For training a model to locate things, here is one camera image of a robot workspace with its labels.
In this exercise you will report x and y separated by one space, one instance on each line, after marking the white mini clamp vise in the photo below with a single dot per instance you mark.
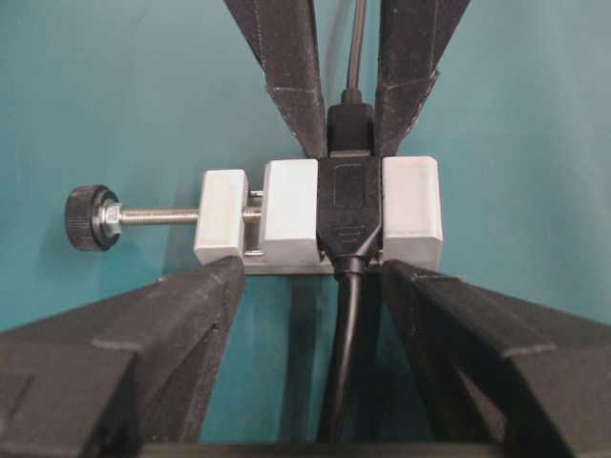
273 230

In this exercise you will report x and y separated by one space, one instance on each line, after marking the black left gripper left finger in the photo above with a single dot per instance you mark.
108 377

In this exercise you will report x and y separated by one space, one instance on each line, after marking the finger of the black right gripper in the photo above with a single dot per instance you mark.
413 37
282 36

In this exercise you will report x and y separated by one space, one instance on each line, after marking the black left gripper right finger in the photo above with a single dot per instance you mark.
496 369

